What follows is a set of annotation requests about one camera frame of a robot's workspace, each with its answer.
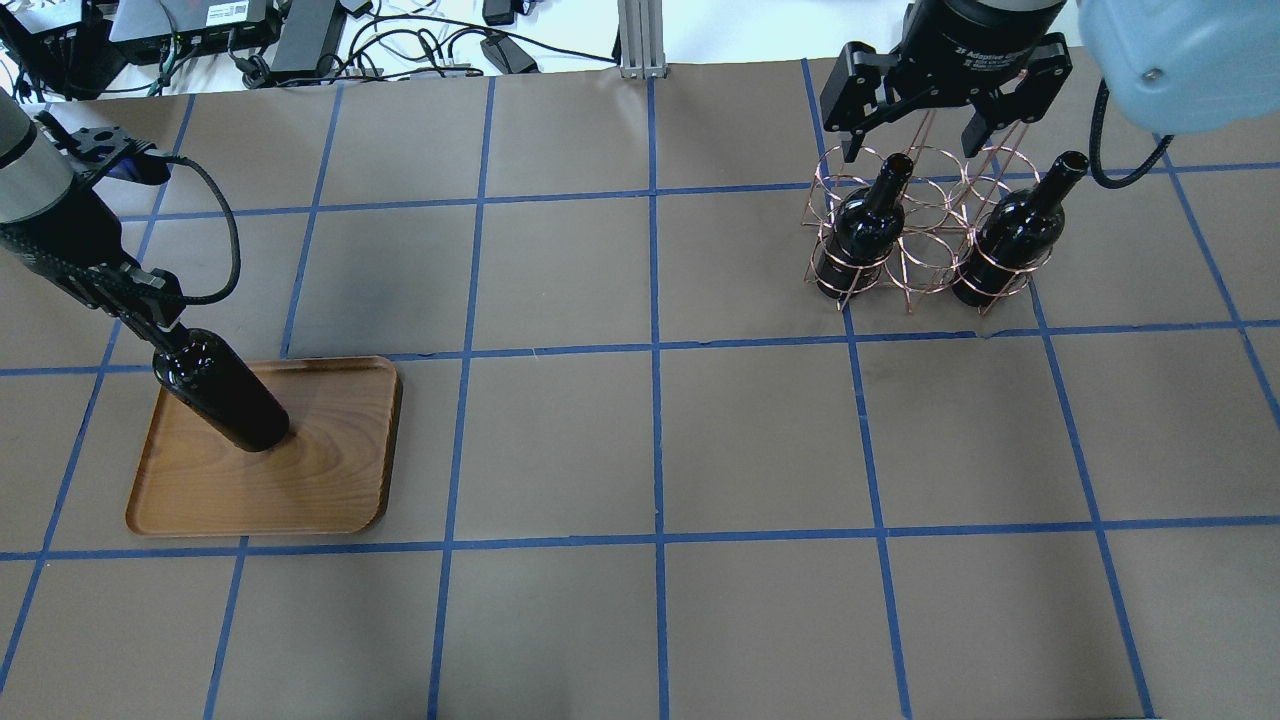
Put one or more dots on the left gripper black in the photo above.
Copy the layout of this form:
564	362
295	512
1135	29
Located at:
48	238

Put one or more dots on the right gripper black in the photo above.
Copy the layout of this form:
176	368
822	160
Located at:
972	42

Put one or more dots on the dark wine bottle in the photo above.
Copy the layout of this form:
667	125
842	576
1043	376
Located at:
864	228
203	372
1017	234

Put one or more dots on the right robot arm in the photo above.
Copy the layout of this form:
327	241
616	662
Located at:
1173	67

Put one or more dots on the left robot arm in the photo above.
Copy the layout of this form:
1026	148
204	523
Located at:
43	162

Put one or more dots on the wooden serving tray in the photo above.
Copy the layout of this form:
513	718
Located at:
330	474

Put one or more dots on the black power brick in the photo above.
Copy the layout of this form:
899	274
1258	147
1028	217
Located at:
309	40

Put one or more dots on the copper wire bottle basket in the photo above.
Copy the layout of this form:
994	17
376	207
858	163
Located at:
946	202

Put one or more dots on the aluminium frame post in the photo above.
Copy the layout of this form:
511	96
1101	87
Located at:
641	40

